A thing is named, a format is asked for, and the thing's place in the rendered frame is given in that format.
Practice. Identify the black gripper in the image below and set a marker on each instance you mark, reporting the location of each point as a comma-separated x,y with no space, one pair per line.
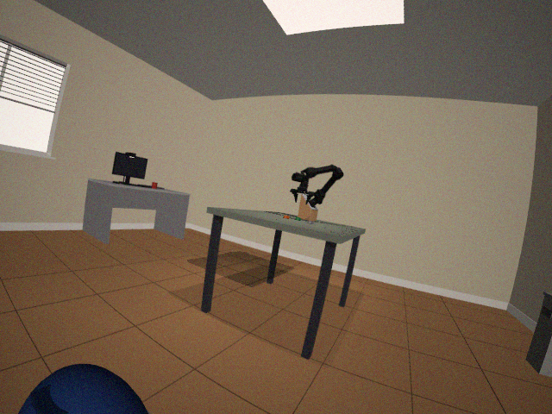
311,193

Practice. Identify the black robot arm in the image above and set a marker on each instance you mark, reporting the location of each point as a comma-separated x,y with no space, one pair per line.
312,172

